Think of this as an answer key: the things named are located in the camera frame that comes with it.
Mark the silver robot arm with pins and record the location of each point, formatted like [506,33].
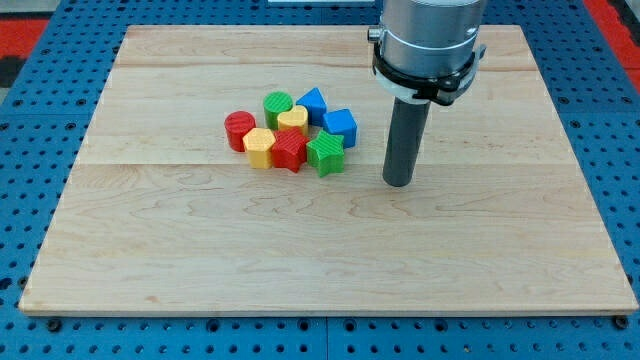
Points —
[425,51]

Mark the green star block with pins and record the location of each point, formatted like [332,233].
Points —
[325,153]

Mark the red star block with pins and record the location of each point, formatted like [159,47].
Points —
[290,149]

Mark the blue cube block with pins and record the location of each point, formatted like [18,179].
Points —
[341,122]

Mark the yellow heart block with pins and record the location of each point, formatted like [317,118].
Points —
[296,117]

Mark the yellow hexagon block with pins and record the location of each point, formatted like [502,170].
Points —
[258,143]

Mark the blue triangle block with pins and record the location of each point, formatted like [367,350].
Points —
[316,106]

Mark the green cylinder block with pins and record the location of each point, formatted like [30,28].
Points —
[274,104]

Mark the red cylinder block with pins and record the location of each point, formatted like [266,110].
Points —
[237,125]

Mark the dark grey cylindrical pointer rod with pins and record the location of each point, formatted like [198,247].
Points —
[407,127]

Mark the light wooden board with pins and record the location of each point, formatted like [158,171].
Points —
[160,218]

